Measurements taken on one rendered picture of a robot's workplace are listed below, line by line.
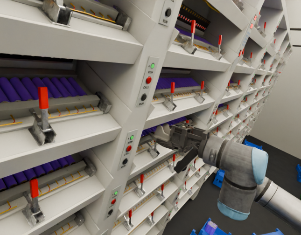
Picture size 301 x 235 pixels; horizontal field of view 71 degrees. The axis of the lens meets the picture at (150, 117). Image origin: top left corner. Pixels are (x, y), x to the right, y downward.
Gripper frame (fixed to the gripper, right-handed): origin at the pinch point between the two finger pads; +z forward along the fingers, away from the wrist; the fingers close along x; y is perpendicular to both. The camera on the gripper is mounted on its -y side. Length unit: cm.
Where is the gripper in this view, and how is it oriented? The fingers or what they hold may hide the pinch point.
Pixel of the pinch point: (153, 135)
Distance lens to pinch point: 76.7
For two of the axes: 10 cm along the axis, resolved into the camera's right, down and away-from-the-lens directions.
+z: -8.1, -2.5, 5.2
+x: -5.7, 1.5, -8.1
